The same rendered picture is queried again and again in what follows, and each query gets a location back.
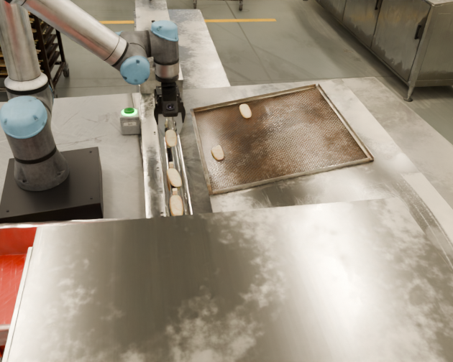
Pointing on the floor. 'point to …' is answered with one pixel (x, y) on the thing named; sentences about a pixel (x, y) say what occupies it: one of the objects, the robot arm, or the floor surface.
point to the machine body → (195, 51)
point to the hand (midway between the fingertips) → (170, 133)
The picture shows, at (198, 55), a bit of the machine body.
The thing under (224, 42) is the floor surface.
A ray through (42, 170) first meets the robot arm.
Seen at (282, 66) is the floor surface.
